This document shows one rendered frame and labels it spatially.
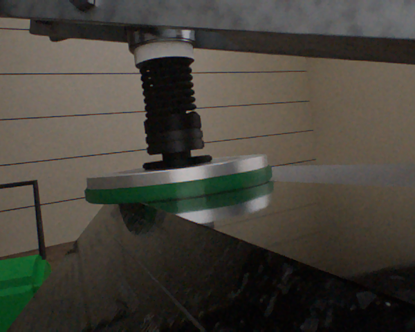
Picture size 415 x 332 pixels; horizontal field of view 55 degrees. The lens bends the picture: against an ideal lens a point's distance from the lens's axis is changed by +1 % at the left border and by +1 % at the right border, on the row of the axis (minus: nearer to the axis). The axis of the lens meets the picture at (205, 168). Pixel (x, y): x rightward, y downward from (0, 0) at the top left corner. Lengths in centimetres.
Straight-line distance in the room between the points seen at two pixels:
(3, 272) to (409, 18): 151
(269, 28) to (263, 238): 24
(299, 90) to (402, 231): 672
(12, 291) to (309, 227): 145
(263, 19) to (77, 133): 471
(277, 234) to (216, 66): 580
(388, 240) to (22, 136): 484
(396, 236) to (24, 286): 149
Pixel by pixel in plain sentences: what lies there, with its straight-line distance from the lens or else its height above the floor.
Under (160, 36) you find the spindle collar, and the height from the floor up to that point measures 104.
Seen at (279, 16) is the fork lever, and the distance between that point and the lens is 39.
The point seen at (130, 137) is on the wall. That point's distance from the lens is 521.
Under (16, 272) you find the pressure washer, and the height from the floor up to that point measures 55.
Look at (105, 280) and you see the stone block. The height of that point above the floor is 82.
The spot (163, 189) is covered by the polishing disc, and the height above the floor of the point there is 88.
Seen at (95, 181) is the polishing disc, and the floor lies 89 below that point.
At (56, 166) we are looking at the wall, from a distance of 497.
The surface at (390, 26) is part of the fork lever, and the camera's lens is 38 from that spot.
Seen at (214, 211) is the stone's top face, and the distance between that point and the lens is 27.
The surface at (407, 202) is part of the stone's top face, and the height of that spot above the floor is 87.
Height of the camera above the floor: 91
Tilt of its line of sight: 3 degrees down
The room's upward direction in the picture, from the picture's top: 7 degrees counter-clockwise
